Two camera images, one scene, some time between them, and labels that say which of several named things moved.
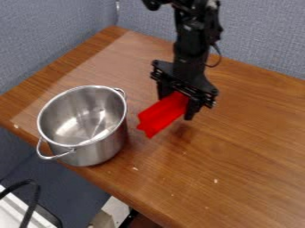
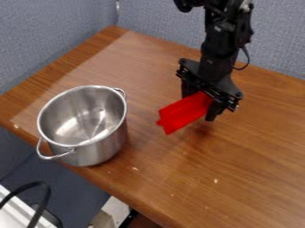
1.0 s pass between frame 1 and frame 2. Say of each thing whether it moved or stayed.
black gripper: moved
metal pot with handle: stayed
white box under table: stayed
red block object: moved
